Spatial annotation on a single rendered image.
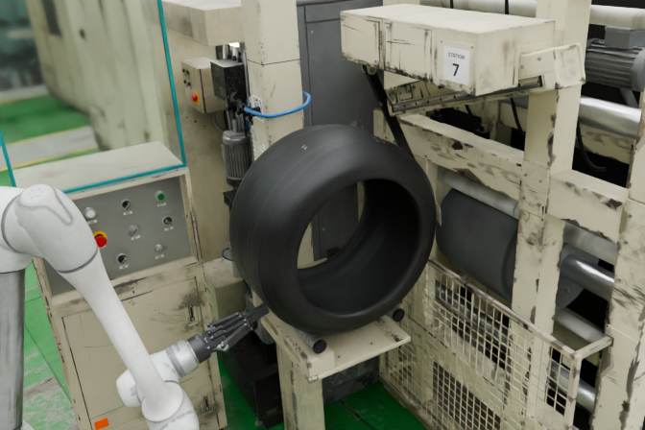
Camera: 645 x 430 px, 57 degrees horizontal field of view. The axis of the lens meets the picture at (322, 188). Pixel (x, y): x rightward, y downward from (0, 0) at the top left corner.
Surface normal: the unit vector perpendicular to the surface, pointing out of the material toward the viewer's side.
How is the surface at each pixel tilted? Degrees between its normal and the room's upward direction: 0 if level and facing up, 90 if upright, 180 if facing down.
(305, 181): 52
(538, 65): 90
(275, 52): 90
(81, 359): 90
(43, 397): 0
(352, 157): 43
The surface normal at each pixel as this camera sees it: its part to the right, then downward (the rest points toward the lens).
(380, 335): -0.05, -0.92
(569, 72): 0.44, 0.02
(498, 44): 0.48, 0.32
